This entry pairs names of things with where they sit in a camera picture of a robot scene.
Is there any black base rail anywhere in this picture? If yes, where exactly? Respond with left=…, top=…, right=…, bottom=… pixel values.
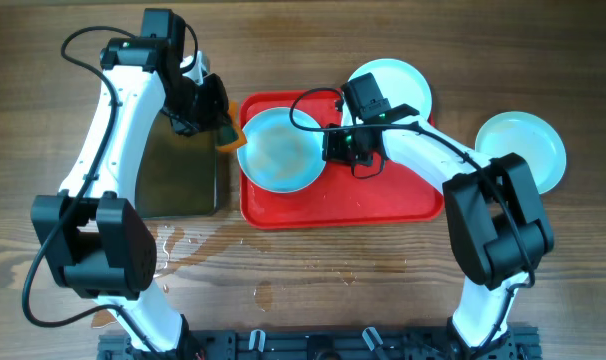
left=96, top=326, right=543, bottom=360

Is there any white plate with sauce squiggle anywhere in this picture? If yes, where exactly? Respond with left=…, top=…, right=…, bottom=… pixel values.
left=349, top=58, right=433, bottom=124

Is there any red plastic tray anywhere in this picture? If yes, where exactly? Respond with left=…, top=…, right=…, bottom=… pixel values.
left=238, top=88, right=445, bottom=231

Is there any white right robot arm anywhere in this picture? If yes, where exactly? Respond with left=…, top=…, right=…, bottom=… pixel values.
left=323, top=104, right=554, bottom=359

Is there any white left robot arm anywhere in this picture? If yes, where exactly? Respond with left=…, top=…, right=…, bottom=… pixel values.
left=31, top=37, right=238, bottom=359

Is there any orange green sponge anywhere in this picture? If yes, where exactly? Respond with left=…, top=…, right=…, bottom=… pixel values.
left=216, top=101, right=247, bottom=153

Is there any white plate with brown streak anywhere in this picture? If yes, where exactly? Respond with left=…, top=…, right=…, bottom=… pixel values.
left=237, top=107, right=326, bottom=193

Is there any black water tray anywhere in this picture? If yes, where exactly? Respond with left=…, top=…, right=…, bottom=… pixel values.
left=135, top=114, right=218, bottom=219

